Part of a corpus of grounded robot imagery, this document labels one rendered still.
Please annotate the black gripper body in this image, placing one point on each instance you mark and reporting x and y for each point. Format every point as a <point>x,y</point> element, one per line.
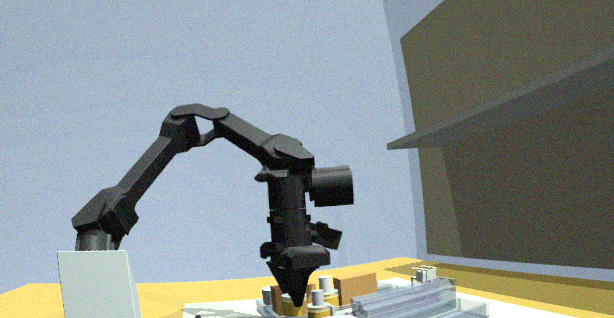
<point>287,241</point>

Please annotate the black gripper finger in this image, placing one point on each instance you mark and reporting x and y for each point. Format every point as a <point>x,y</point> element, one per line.
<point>274,270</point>
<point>296,281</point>

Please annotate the tan rectangular block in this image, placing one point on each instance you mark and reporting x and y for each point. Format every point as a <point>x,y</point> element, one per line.
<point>353,285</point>
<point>276,296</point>

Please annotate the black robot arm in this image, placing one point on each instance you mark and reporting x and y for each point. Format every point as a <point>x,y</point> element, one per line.
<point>287,167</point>

